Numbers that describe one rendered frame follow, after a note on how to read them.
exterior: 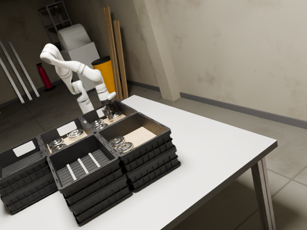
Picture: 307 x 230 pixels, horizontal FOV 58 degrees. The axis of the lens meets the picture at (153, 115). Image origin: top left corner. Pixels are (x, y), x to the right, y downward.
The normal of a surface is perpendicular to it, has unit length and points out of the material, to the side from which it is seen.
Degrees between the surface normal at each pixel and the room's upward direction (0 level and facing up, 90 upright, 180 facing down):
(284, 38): 90
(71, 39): 80
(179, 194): 0
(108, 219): 0
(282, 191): 0
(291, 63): 90
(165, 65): 90
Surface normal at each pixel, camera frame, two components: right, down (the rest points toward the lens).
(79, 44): 0.47, 0.05
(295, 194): -0.29, -0.87
